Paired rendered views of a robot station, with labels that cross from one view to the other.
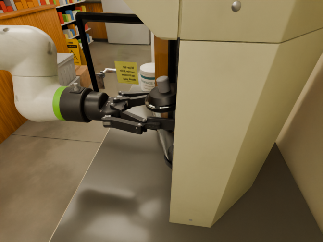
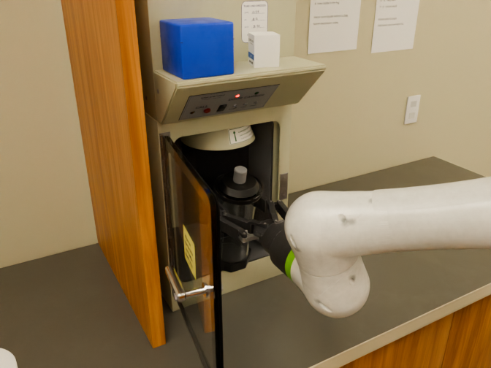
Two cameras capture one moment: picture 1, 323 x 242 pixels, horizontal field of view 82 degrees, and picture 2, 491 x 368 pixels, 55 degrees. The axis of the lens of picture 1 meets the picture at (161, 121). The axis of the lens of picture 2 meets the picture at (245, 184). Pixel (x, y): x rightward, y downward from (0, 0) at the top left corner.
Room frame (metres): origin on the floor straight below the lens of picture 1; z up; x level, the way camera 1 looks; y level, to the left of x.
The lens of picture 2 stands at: (0.93, 0.76, 1.69)
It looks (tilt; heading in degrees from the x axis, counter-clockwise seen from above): 25 degrees down; 234
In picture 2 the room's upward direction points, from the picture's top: straight up
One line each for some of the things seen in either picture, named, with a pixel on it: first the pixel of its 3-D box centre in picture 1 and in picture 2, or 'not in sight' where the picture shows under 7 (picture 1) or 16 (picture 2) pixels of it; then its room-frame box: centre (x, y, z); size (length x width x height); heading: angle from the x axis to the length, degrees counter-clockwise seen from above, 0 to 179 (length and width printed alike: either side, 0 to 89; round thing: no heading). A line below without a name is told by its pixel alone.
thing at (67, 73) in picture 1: (50, 73); not in sight; (2.24, 1.41, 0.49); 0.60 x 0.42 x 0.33; 173
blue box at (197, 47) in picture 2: not in sight; (196, 47); (0.48, 0.00, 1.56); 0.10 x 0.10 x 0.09; 83
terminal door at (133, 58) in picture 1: (130, 80); (190, 260); (0.58, 0.10, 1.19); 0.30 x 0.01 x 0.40; 75
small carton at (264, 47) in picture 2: not in sight; (263, 49); (0.35, 0.02, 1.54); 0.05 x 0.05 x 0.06; 66
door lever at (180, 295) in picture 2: not in sight; (185, 281); (0.62, 0.17, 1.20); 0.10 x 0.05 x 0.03; 75
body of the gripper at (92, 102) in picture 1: (108, 106); (275, 234); (0.40, 0.14, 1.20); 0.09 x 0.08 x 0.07; 83
